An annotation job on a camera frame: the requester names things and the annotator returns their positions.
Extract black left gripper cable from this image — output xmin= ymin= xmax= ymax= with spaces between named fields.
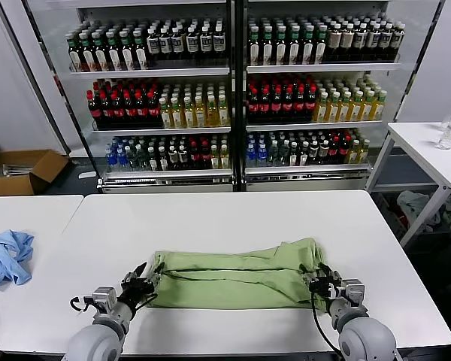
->
xmin=133 ymin=291 xmax=159 ymax=308

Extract grey white crumpled garment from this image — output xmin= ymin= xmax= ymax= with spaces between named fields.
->
xmin=396 ymin=190 xmax=443 ymax=234

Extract black left camera cable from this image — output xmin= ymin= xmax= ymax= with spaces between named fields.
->
xmin=69 ymin=296 xmax=95 ymax=313

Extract white cooler shelf board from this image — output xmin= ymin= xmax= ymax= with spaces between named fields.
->
xmin=246 ymin=62 xmax=401 ymax=74
xmin=92 ymin=126 xmax=232 ymax=135
xmin=69 ymin=67 xmax=230 ymax=78
xmin=246 ymin=120 xmax=384 ymax=132

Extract crumpled light blue shirt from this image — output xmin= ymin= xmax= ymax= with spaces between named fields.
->
xmin=0 ymin=229 xmax=35 ymax=290

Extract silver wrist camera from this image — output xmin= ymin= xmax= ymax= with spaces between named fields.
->
xmin=92 ymin=286 xmax=118 ymax=313
xmin=340 ymin=278 xmax=366 ymax=308

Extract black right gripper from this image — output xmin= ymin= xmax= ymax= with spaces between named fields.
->
xmin=298 ymin=262 xmax=343 ymax=300

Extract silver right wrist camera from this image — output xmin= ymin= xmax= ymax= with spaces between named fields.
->
xmin=340 ymin=278 xmax=366 ymax=308

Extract glass beverage cooler cabinet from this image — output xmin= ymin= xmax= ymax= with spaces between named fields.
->
xmin=0 ymin=0 xmax=240 ymax=195
xmin=238 ymin=0 xmax=446 ymax=193

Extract grey metal parts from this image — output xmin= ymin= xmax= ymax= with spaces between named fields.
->
xmin=0 ymin=162 xmax=35 ymax=177

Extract white side table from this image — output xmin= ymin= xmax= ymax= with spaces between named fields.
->
xmin=364 ymin=120 xmax=451 ymax=249

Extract red-capped cola bottle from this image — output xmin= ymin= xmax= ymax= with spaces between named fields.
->
xmin=294 ymin=86 xmax=307 ymax=122
xmin=123 ymin=89 xmax=137 ymax=128
xmin=282 ymin=86 xmax=295 ymax=123
xmin=247 ymin=86 xmax=260 ymax=123
xmin=110 ymin=89 xmax=125 ymax=128
xmin=329 ymin=135 xmax=341 ymax=165
xmin=306 ymin=85 xmax=319 ymax=122
xmin=340 ymin=135 xmax=351 ymax=165
xmin=135 ymin=89 xmax=149 ymax=127
xmin=270 ymin=86 xmax=283 ymax=123
xmin=99 ymin=89 xmax=114 ymax=128
xmin=87 ymin=89 xmax=102 ymax=128
xmin=188 ymin=141 xmax=201 ymax=170
xmin=147 ymin=88 xmax=161 ymax=127
xmin=259 ymin=86 xmax=271 ymax=123
xmin=199 ymin=141 xmax=211 ymax=170

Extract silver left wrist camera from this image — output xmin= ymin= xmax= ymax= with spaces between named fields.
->
xmin=92 ymin=286 xmax=118 ymax=313

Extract light green polo shirt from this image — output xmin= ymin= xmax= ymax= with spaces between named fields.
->
xmin=150 ymin=236 xmax=330 ymax=311

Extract clear plastic water bottle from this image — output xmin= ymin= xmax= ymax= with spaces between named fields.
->
xmin=437 ymin=123 xmax=451 ymax=150

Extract open cardboard box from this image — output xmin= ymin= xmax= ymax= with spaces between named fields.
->
xmin=0 ymin=149 xmax=69 ymax=196

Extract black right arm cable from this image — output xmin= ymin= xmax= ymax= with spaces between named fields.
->
xmin=308 ymin=289 xmax=341 ymax=356

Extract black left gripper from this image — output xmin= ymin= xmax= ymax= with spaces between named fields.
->
xmin=117 ymin=262 xmax=165 ymax=305

